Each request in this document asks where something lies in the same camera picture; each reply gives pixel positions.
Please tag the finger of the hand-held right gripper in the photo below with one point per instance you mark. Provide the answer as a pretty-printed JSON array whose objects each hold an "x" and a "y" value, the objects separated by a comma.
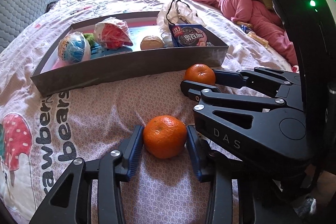
[
  {"x": 236, "y": 77},
  {"x": 218, "y": 95}
]

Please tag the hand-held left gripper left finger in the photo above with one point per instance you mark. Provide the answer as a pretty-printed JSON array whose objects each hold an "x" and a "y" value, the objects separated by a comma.
[{"x": 135, "y": 150}]

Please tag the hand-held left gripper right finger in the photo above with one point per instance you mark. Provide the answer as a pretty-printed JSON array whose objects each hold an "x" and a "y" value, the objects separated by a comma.
[{"x": 195, "y": 154}]

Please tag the orange mandarin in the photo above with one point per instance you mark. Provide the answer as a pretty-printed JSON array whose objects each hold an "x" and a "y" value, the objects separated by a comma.
[
  {"x": 164, "y": 136},
  {"x": 200, "y": 74}
]

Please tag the blue cookie packet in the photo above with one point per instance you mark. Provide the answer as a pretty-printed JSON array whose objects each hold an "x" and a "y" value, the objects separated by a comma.
[{"x": 187, "y": 36}]

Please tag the walnut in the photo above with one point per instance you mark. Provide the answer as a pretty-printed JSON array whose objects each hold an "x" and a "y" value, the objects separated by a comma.
[{"x": 152, "y": 43}]

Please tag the grey cardboard box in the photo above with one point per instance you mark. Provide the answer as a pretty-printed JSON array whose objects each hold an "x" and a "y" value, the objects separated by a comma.
[{"x": 131, "y": 66}]

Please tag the red white toy egg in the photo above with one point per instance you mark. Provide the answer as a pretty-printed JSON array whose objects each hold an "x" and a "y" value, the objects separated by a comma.
[{"x": 113, "y": 35}]

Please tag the blue white toy egg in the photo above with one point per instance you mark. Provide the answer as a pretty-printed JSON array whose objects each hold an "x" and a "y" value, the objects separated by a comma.
[{"x": 73, "y": 49}]

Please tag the yellow cracker packet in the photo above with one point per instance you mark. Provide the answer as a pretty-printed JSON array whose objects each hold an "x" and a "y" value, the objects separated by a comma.
[{"x": 258, "y": 39}]

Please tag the blue snack packet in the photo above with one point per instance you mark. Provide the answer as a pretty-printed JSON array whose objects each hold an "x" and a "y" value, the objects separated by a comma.
[{"x": 246, "y": 28}]

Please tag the pink fleece blanket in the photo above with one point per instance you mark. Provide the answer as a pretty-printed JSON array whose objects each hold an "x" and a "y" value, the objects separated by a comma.
[{"x": 249, "y": 11}]

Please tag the small yellow snack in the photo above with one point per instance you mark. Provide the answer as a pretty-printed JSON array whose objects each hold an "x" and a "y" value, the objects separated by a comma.
[{"x": 242, "y": 22}]

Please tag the grey quilted headboard cover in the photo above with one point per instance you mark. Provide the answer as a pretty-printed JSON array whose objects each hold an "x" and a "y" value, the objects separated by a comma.
[{"x": 23, "y": 8}]

